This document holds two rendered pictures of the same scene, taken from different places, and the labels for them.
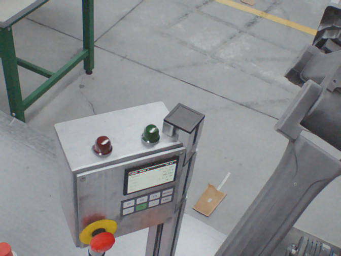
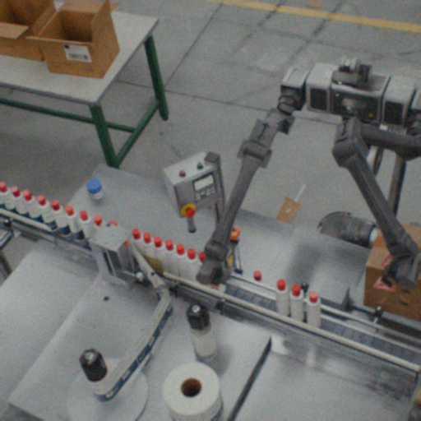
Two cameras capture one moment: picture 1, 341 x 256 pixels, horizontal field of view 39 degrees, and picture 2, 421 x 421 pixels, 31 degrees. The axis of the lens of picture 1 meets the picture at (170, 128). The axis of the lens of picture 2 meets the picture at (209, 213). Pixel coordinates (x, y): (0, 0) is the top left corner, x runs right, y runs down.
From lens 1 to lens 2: 203 cm
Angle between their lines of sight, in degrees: 9
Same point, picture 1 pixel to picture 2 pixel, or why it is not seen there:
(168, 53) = (236, 83)
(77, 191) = (176, 191)
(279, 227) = (242, 187)
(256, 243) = (237, 194)
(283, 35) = (353, 35)
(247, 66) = not seen: hidden behind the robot
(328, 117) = (249, 150)
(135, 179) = (197, 184)
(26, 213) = (149, 226)
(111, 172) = (187, 182)
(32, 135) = (140, 181)
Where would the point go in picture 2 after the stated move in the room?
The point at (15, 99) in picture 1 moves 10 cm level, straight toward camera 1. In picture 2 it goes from (111, 158) to (116, 168)
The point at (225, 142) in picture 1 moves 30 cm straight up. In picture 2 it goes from (298, 159) to (298, 124)
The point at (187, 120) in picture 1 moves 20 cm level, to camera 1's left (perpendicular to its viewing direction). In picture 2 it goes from (212, 158) to (158, 159)
